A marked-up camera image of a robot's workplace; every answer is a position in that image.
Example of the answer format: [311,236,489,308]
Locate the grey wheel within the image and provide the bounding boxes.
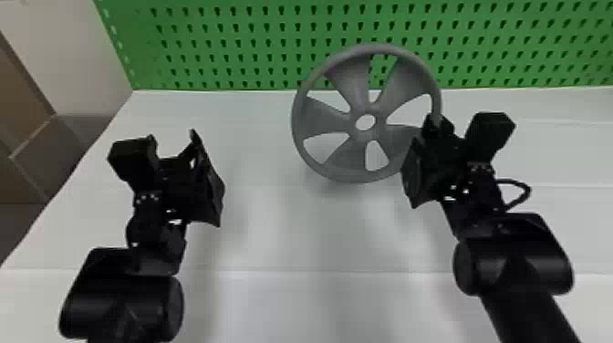
[289,42,443,184]

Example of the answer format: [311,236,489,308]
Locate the black cable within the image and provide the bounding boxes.
[495,177,533,211]

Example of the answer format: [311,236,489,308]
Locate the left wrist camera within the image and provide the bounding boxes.
[106,134,161,194]

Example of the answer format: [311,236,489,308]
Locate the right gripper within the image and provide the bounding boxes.
[400,113,480,210]

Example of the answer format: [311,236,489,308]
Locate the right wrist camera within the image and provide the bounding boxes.
[463,111,518,165]

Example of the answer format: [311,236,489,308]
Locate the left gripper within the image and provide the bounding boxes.
[155,128,227,229]

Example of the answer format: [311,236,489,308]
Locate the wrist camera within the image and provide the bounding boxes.
[463,111,518,165]
[106,134,161,194]

